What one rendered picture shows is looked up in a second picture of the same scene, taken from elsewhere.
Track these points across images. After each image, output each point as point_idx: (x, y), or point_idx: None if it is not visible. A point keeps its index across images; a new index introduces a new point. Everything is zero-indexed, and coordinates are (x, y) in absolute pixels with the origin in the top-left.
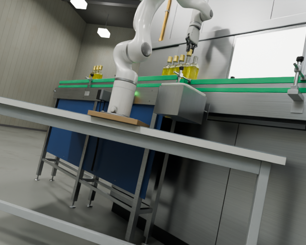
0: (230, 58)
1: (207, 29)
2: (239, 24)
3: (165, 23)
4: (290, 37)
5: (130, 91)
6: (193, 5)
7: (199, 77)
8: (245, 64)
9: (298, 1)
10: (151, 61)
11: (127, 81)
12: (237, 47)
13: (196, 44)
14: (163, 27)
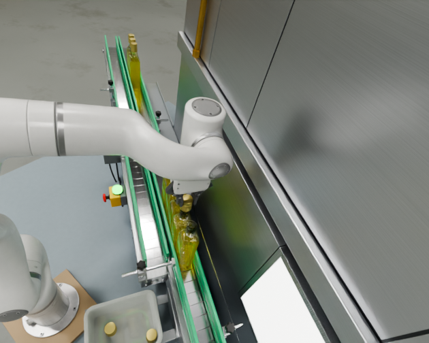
0: (256, 273)
1: (257, 132)
2: (311, 222)
3: (208, 3)
4: None
5: (39, 317)
6: (142, 165)
7: (218, 226)
8: (269, 322)
9: None
10: (188, 90)
11: None
12: (273, 278)
13: (205, 189)
14: (202, 18)
